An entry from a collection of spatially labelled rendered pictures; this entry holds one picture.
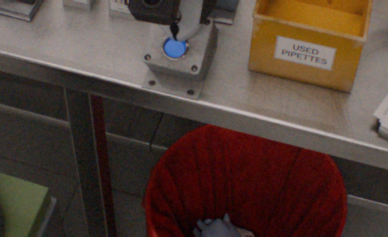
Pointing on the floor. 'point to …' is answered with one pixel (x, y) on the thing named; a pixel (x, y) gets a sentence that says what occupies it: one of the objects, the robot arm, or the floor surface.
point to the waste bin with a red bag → (244, 187)
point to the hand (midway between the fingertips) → (175, 37)
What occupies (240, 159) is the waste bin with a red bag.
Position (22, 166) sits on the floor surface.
